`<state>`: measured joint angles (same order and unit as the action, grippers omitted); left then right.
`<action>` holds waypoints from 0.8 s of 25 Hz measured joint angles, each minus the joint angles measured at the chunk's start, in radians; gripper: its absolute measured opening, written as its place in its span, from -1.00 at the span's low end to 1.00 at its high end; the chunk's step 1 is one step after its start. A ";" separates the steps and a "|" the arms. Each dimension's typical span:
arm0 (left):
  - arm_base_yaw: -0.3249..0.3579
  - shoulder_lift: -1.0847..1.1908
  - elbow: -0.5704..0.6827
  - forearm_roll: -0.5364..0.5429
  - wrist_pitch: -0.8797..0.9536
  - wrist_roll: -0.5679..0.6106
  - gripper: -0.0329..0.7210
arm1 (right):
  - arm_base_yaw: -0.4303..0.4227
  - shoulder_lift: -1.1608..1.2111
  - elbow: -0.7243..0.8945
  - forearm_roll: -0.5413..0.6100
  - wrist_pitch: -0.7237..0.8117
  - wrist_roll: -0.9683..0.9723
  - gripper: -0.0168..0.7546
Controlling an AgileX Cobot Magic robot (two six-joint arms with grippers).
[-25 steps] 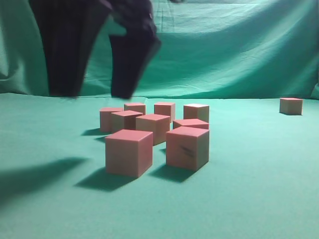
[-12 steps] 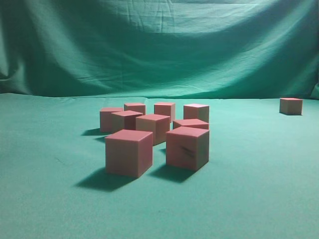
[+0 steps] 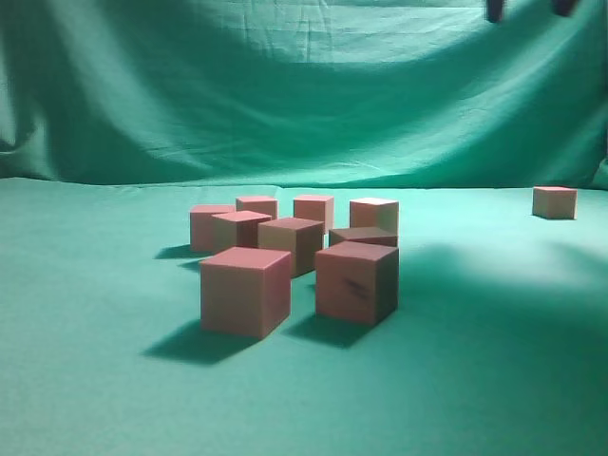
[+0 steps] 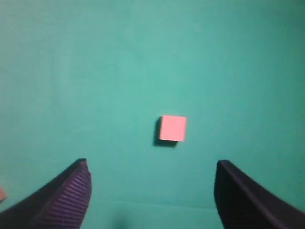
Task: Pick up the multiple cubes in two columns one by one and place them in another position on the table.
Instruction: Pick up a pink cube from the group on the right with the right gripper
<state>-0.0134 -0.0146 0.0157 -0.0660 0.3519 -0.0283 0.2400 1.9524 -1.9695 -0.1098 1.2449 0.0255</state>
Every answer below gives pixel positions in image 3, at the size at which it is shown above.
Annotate pink cube column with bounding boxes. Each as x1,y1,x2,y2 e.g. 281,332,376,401
236,196,278,219
329,226,398,247
532,186,578,219
314,241,400,326
257,218,325,277
199,247,292,339

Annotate pink cube front row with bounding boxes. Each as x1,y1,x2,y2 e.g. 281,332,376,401
212,211,272,254

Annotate green cloth backdrop and cover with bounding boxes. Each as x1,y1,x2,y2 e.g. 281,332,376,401
1,1,607,455

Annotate pink cube carried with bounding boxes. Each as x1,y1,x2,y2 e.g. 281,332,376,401
350,197,400,234
294,195,334,233

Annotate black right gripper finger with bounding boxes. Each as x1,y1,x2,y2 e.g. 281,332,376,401
551,0,579,17
485,0,505,23

